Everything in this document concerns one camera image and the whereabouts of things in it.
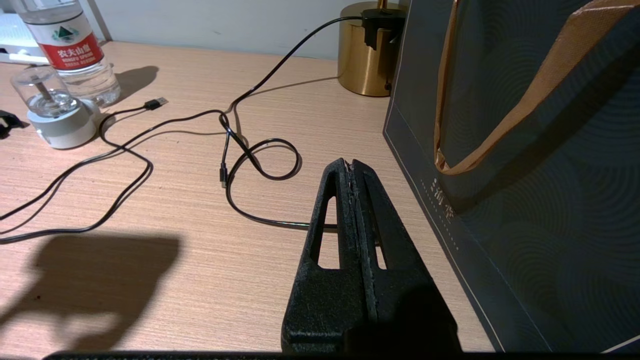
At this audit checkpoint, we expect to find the black lamp power cord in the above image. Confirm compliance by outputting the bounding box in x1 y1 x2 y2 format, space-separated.
218 16 366 231

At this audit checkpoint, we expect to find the brass desk lamp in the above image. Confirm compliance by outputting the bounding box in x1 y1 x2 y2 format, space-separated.
338 0 408 97

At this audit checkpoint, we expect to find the dark blue gift bag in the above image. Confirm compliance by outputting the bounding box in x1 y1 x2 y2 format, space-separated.
382 0 640 353

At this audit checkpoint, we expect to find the black block on lamp base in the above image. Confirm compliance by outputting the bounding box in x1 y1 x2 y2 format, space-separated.
361 7 407 51

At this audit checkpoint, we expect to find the small white clear-dome humidifier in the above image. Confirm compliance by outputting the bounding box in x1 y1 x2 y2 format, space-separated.
11 65 101 150

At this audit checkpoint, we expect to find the small black plastic clip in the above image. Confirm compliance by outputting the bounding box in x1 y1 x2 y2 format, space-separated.
0 110 25 140

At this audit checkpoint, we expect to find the clear water bottle red cap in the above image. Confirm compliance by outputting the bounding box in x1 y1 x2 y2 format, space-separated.
10 0 122 107

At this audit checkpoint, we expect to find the white wifi router with antennas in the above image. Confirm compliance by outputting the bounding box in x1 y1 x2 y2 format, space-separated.
0 12 51 66

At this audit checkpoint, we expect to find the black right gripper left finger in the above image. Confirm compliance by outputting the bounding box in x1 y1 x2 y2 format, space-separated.
281 159 375 353

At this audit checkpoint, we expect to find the black USB cable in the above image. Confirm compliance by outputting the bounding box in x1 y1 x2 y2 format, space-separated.
0 97 303 246

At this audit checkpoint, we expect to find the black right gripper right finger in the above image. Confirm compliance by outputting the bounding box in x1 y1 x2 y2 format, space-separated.
345 159 462 353

